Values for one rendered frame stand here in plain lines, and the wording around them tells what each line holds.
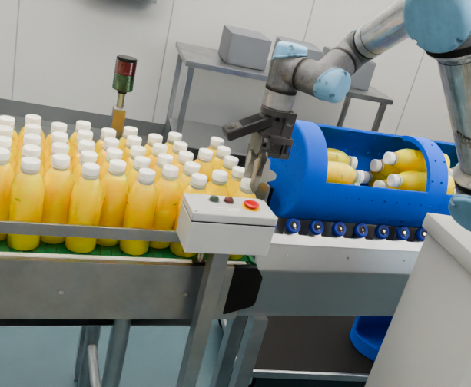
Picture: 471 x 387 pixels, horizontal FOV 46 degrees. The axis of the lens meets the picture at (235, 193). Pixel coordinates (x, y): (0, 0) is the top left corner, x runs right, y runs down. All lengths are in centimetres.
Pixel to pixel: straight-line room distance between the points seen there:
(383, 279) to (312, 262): 27
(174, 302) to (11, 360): 111
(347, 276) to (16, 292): 93
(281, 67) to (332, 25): 379
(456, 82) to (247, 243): 56
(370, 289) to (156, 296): 72
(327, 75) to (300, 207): 44
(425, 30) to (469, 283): 60
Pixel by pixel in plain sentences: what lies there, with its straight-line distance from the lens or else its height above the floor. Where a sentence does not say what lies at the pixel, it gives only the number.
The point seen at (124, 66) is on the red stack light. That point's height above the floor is 124.
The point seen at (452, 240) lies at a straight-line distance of 136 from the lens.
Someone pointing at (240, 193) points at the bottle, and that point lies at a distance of 139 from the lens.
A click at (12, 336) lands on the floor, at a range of 254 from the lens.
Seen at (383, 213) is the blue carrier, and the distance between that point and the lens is 167.
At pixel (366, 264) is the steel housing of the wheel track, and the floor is 86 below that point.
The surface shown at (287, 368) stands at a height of 15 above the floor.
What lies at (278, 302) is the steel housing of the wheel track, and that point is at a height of 69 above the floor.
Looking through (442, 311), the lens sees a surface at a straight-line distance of 140.
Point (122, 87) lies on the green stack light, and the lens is 176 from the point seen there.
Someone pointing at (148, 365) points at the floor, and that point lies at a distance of 245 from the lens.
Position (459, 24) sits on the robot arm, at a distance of 93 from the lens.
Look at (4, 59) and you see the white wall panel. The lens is 488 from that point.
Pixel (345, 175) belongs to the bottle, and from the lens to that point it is 160.
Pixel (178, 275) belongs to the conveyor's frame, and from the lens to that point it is 140.
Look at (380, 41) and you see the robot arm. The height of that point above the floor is 152.
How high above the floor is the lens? 161
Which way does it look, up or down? 22 degrees down
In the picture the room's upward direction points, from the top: 14 degrees clockwise
